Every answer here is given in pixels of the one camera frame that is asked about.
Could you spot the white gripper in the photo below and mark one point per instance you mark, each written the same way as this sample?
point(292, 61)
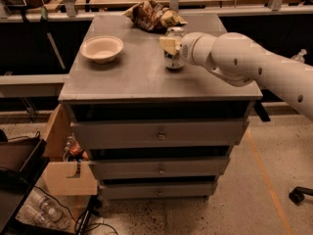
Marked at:
point(190, 48)

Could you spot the green 7up soda can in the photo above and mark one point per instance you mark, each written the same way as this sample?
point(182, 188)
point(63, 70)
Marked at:
point(174, 62)

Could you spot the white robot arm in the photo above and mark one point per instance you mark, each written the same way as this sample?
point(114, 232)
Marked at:
point(238, 60)

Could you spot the white paper bowl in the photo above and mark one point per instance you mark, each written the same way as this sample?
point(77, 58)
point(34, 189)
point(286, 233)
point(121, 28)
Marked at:
point(101, 49)

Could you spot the crumpled chip bag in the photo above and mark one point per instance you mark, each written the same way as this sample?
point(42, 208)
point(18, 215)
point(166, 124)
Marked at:
point(150, 15)

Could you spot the top grey drawer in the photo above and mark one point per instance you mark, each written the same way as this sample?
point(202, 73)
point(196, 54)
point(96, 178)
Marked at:
point(156, 133)

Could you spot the grey drawer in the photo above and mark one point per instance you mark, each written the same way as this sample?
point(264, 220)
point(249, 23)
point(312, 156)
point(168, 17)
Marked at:
point(162, 190)
point(158, 168)
point(156, 133)

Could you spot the grey drawer cabinet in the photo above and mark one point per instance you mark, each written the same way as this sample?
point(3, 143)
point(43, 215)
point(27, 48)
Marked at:
point(138, 86)

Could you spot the middle grey drawer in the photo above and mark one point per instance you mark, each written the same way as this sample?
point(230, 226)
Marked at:
point(158, 168)

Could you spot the clear sanitizer bottle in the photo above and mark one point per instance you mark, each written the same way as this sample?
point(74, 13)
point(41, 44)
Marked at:
point(300, 56)

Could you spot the bottom grey drawer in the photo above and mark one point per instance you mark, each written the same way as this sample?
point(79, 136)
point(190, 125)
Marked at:
point(162, 190)

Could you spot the wooden crate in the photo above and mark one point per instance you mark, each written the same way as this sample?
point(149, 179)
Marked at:
point(64, 178)

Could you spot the black cart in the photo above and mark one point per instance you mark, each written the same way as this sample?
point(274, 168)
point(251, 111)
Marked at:
point(21, 163)

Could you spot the black office chair base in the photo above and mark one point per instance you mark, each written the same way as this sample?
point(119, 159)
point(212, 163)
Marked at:
point(297, 195)

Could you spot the plastic water bottle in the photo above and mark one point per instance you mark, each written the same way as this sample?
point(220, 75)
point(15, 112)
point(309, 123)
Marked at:
point(41, 219)
point(45, 204)

